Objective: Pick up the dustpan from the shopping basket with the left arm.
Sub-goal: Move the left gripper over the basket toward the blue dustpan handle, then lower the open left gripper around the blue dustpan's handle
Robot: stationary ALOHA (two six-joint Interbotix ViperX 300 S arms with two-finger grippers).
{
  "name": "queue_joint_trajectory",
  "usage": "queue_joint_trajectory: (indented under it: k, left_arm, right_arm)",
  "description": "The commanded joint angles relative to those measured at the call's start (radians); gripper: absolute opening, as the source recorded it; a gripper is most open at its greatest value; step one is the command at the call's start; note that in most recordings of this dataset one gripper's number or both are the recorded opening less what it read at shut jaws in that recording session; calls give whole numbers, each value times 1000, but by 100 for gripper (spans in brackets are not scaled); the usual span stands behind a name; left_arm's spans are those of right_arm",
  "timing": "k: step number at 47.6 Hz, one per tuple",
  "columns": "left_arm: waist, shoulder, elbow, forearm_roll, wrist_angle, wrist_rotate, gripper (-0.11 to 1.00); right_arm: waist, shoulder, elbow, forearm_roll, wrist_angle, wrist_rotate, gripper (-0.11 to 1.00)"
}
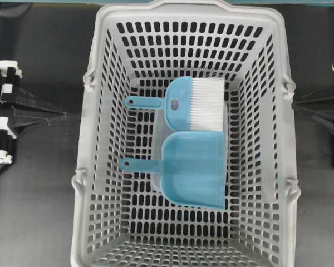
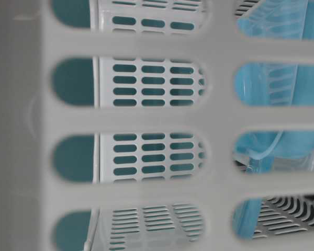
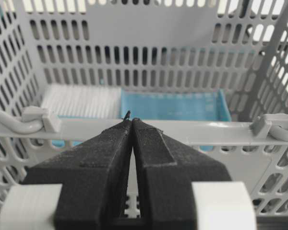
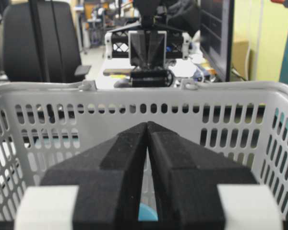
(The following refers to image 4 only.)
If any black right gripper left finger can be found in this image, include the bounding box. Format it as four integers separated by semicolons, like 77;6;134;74
14;123;147;230

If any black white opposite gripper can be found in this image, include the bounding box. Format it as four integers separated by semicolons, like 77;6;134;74
104;23;191;67

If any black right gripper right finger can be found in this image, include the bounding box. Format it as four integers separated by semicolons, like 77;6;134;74
147;122;284;230

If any blue dustpan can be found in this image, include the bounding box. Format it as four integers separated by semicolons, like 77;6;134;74
138;203;158;221

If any grey plastic shopping basket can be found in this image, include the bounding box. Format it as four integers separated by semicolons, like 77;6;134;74
0;80;288;221

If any black wheeled device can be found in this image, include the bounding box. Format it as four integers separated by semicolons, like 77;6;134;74
129;69;175;88

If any black computer monitor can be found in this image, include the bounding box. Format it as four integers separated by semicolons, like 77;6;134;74
200;0;234;82

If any black office chair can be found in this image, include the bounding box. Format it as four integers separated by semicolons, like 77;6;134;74
2;0;91;83

